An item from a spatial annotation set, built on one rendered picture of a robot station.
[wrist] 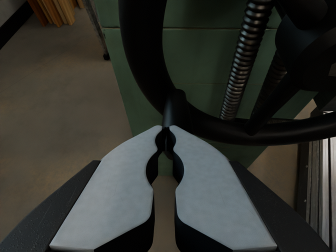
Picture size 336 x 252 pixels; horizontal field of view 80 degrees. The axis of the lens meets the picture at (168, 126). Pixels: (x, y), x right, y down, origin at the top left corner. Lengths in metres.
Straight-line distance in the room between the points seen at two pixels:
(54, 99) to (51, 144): 0.30
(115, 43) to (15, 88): 1.19
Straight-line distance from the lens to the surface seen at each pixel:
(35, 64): 1.62
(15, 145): 1.26
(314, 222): 0.86
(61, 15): 1.89
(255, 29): 0.23
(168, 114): 0.15
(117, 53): 0.39
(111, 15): 0.35
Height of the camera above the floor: 0.90
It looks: 58 degrees down
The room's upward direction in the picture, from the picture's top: straight up
